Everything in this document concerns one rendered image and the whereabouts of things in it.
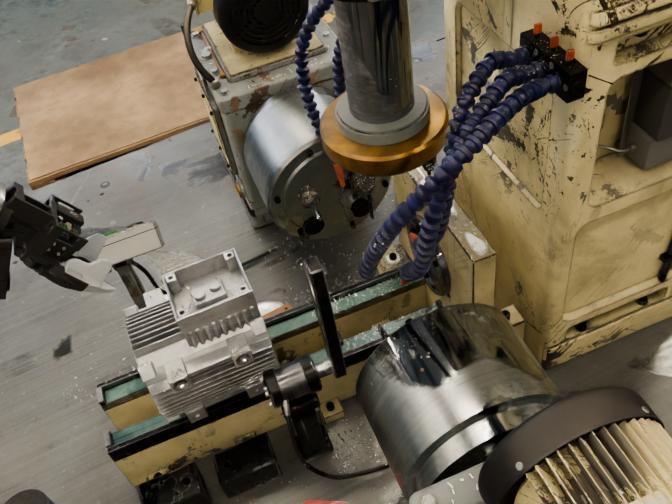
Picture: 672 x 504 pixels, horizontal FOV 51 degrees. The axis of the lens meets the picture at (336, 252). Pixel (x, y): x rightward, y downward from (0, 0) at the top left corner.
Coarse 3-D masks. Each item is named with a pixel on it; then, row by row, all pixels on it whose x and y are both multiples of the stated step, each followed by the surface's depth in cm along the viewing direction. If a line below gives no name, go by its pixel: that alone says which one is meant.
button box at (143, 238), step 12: (132, 228) 127; (144, 228) 127; (156, 228) 129; (108, 240) 126; (120, 240) 127; (132, 240) 127; (144, 240) 128; (156, 240) 128; (108, 252) 127; (120, 252) 127; (132, 252) 127; (144, 252) 128
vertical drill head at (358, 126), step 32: (384, 0) 82; (352, 32) 85; (384, 32) 84; (352, 64) 89; (384, 64) 88; (352, 96) 93; (384, 96) 91; (416, 96) 97; (320, 128) 99; (352, 128) 95; (384, 128) 93; (416, 128) 94; (448, 128) 98; (352, 160) 94; (384, 160) 93; (416, 160) 94
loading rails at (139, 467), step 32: (352, 288) 132; (384, 288) 132; (416, 288) 133; (288, 320) 130; (352, 320) 133; (384, 320) 136; (288, 352) 132; (320, 352) 124; (352, 352) 122; (96, 384) 125; (128, 384) 125; (352, 384) 128; (128, 416) 127; (160, 416) 120; (224, 416) 120; (256, 416) 124; (128, 448) 117; (160, 448) 120; (192, 448) 123; (224, 448) 127
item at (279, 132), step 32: (288, 96) 135; (320, 96) 134; (256, 128) 135; (288, 128) 129; (256, 160) 134; (288, 160) 125; (320, 160) 127; (288, 192) 130; (320, 192) 132; (352, 192) 135; (384, 192) 139; (288, 224) 135; (320, 224) 137; (352, 224) 141
